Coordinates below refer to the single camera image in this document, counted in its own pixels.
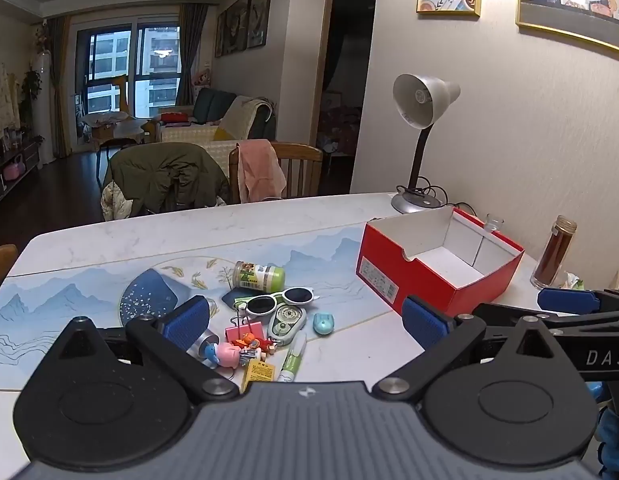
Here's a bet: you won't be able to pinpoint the person's right hand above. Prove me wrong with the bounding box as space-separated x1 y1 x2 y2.
587 381 619 478

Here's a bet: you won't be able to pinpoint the clear jar silver lid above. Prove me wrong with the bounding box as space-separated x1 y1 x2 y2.
186 329 221 370

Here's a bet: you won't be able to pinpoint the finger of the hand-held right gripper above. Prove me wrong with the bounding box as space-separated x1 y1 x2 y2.
538 287 619 313
472 304 619 335

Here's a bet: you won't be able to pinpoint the pink pig toy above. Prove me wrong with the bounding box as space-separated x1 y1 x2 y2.
206 341 246 368

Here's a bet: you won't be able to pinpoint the glass balcony door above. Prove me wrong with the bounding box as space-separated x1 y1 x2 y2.
75 12 182 147

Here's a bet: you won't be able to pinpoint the wall poster with figures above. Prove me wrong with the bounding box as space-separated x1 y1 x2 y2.
515 0 619 55

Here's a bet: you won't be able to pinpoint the cream lace cloth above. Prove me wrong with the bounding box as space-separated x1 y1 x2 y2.
0 62 21 146

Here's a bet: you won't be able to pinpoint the floral quilted garment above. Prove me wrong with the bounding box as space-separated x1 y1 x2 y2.
100 182 135 221

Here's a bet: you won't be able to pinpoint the dark tv cabinet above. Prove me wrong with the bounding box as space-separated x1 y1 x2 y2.
0 140 42 211

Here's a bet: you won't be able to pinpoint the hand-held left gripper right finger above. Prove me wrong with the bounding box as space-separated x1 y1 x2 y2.
372 296 565 403

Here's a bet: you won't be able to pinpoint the white standing air conditioner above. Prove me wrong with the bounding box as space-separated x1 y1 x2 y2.
30 50 55 163

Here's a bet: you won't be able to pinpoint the wooden chair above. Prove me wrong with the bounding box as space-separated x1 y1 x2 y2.
0 244 19 293
228 142 324 206

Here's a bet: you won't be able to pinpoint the white sunglasses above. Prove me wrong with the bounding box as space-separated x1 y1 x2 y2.
238 287 320 317

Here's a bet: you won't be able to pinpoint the green sofa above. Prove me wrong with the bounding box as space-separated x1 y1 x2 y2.
194 88 277 142

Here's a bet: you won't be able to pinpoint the cluttered low table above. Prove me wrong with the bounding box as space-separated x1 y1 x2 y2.
79 110 155 151

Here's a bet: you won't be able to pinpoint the pink cloth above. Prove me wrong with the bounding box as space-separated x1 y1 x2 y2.
238 139 287 202

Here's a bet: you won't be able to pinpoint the beige sofa cover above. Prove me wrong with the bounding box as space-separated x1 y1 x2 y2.
156 122 225 145

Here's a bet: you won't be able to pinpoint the small teal plastic item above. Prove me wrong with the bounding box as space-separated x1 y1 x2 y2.
312 312 337 336

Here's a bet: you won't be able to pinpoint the pink binder clip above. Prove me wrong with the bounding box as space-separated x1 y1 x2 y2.
223 305 268 345

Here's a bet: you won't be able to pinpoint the white desk lamp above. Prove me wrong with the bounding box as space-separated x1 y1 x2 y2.
392 73 461 215

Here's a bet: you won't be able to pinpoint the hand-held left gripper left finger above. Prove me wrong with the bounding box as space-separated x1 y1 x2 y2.
49 296 240 403

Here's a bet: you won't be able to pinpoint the grey curtain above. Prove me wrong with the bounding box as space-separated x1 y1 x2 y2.
178 4 204 107

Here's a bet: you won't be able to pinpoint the dark green jacket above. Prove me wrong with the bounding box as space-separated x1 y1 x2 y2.
103 142 230 213

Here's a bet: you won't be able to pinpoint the red cardboard box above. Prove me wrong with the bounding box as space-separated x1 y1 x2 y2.
356 206 525 317

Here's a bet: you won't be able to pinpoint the brown curtain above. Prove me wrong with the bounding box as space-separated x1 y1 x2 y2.
52 16 72 158

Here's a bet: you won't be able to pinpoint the potted plant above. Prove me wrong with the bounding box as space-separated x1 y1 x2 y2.
20 70 42 111

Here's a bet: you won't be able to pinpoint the pale green correction tape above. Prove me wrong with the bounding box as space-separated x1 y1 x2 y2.
266 305 307 346

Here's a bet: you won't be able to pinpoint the green white glue stick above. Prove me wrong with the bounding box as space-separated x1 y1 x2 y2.
276 331 308 383

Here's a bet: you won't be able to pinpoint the pink bag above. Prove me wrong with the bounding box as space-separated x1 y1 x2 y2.
3 155 26 182

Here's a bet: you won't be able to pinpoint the black lamp cable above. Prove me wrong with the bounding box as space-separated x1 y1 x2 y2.
397 176 477 213

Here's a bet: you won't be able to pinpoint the cream blanket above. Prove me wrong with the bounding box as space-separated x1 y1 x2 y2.
213 96 271 141

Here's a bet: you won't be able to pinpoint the small yellow box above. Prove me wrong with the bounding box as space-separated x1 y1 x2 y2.
239 357 277 393

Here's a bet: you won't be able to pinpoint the brown glass bottle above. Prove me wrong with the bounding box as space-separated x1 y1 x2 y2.
532 215 579 290

